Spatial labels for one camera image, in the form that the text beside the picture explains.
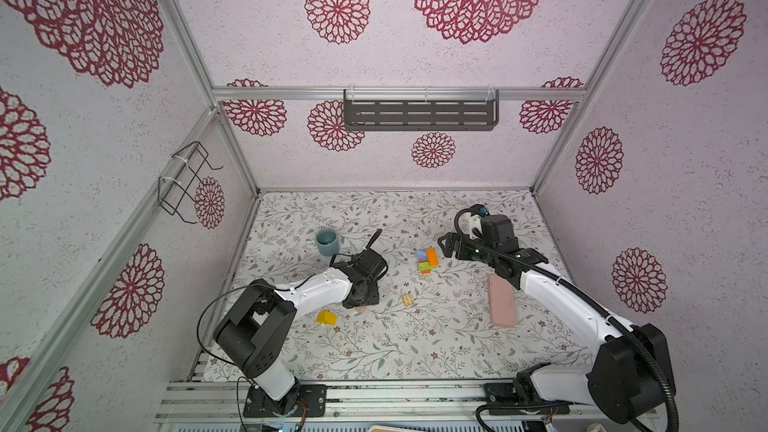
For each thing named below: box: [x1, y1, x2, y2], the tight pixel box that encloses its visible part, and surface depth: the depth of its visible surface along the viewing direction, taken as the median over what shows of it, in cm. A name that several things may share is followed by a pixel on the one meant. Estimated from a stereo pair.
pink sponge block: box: [488, 274, 517, 328], surface depth 88 cm
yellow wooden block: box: [316, 310, 338, 326], surface depth 89 cm
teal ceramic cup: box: [316, 228, 341, 257], surface depth 102 cm
